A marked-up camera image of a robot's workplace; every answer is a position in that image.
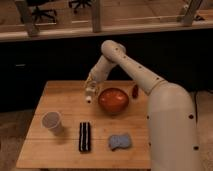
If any clear plastic bottle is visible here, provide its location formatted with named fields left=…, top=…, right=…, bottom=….
left=85, top=80, right=97, bottom=103

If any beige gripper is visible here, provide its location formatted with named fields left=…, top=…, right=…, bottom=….
left=85, top=65, right=108, bottom=95

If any blue sponge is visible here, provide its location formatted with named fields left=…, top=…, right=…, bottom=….
left=108, top=134, right=132, bottom=151

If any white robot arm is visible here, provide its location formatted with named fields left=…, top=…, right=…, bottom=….
left=85, top=40, right=204, bottom=171

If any wooden railing beam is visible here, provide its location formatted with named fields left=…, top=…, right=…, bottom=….
left=0, top=20, right=213, bottom=42

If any grey plastic cup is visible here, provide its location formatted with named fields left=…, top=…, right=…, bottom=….
left=41, top=111, right=63, bottom=135

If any orange ceramic bowl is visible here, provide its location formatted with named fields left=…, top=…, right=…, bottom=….
left=98, top=88, right=129, bottom=115

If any black white striped block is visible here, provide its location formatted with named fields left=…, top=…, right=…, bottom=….
left=79, top=122, right=91, bottom=152

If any small red object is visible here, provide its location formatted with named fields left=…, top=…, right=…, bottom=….
left=132, top=85, right=139, bottom=99

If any black office chair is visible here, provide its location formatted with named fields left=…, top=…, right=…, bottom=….
left=26, top=0, right=57, bottom=22

